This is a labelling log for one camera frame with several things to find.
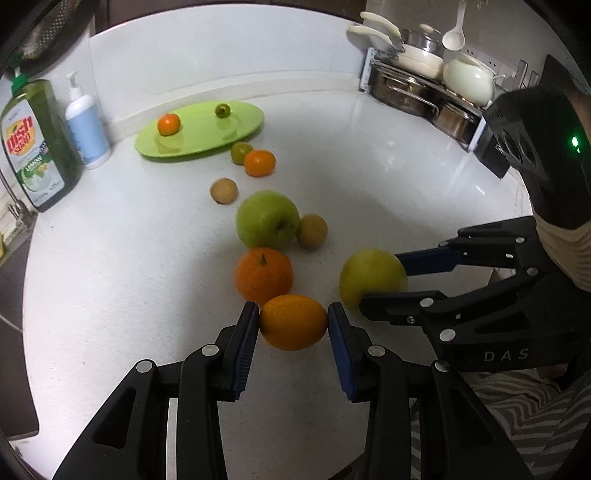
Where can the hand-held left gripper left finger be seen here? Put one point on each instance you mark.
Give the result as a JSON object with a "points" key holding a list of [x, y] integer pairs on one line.
{"points": [[247, 350]]}

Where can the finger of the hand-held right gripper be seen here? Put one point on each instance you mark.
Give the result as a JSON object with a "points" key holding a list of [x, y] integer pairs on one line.
{"points": [[429, 261], [392, 307]]}

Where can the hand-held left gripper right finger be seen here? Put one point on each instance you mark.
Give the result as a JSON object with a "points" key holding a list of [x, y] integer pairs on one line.
{"points": [[339, 350]]}

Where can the yellow-green apple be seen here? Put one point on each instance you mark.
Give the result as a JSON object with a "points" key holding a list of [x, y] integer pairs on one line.
{"points": [[369, 274]]}

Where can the smooth large orange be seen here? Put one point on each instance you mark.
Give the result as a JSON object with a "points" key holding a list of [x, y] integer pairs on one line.
{"points": [[293, 323]]}

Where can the large orange with stem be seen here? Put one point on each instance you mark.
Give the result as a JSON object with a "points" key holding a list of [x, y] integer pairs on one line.
{"points": [[263, 277]]}

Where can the small brown round fruit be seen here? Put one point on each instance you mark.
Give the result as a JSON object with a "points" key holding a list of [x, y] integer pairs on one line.
{"points": [[313, 232], [224, 191]]}

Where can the large green apple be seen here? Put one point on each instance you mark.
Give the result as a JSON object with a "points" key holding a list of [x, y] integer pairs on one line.
{"points": [[265, 221]]}

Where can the small tangerine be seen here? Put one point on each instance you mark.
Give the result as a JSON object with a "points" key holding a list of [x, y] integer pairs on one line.
{"points": [[260, 163], [168, 124]]}

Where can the small green round fruit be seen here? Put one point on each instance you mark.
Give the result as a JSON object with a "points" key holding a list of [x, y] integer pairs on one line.
{"points": [[223, 110], [240, 152]]}

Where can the green plate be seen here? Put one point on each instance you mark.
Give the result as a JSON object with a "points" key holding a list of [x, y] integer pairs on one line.
{"points": [[198, 131]]}

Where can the person's right forearm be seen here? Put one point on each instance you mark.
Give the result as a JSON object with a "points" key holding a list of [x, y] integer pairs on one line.
{"points": [[565, 254]]}

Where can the black box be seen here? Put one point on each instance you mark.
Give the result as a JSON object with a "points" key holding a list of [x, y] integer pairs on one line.
{"points": [[491, 150]]}

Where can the small steel pot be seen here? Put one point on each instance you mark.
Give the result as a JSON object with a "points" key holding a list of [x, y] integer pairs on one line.
{"points": [[455, 120]]}

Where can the cream ceramic pot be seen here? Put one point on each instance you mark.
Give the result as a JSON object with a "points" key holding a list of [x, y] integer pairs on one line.
{"points": [[468, 78]]}

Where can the white ladle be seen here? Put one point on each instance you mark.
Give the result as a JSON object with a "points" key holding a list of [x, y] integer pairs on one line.
{"points": [[453, 38]]}

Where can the white frying pan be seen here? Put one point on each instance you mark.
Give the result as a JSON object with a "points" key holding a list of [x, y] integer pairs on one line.
{"points": [[418, 62]]}

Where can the wide steel pot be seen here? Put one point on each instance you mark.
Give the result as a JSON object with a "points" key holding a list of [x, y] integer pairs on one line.
{"points": [[401, 92]]}

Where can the striped clothing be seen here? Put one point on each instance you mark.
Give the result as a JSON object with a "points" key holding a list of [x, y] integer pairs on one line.
{"points": [[521, 420]]}

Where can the metal pot rack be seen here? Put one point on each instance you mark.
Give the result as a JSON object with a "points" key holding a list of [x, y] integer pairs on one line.
{"points": [[367, 69]]}

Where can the dark sink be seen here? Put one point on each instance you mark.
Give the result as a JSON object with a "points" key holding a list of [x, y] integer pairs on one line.
{"points": [[14, 346]]}

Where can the metal faucet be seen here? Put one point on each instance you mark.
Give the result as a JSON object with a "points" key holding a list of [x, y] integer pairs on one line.
{"points": [[17, 214]]}

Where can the white and blue pump bottle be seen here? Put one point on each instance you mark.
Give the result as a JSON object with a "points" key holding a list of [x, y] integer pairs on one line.
{"points": [[87, 129]]}

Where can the green dish soap bottle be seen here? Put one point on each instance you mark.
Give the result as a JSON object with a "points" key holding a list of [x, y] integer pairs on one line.
{"points": [[39, 143]]}

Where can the white wall outlets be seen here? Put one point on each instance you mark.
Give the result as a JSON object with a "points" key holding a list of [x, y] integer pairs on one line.
{"points": [[489, 57]]}

